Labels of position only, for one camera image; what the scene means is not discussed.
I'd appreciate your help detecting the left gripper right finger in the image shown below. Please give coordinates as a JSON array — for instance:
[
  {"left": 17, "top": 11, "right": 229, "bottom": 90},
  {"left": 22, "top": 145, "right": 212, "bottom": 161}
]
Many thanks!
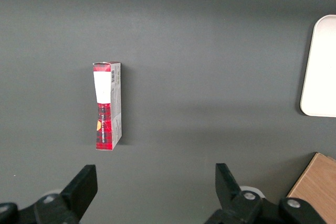
[{"left": 204, "top": 163, "right": 328, "bottom": 224}]

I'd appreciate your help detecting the wooden drawer cabinet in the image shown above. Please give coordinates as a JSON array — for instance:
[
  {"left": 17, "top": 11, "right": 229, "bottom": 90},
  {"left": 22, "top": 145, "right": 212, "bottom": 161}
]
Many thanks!
[{"left": 286, "top": 152, "right": 336, "bottom": 224}]

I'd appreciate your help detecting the red plaid cardboard box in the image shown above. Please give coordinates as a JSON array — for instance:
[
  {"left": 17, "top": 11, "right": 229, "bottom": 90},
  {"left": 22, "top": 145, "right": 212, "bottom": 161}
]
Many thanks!
[{"left": 92, "top": 61, "right": 123, "bottom": 151}]

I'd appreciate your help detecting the dark grey table mat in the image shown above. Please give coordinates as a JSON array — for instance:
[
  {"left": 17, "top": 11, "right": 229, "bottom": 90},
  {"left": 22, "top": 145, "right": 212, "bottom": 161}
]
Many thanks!
[{"left": 0, "top": 0, "right": 336, "bottom": 224}]

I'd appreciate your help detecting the white rectangular tray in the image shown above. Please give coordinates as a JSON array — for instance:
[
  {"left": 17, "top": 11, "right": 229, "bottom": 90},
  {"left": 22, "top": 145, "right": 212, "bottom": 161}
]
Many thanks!
[{"left": 299, "top": 14, "right": 336, "bottom": 118}]

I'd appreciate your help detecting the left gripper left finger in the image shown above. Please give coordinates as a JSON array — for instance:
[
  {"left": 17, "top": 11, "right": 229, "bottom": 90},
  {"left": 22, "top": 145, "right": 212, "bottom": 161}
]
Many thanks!
[{"left": 0, "top": 164, "right": 99, "bottom": 224}]

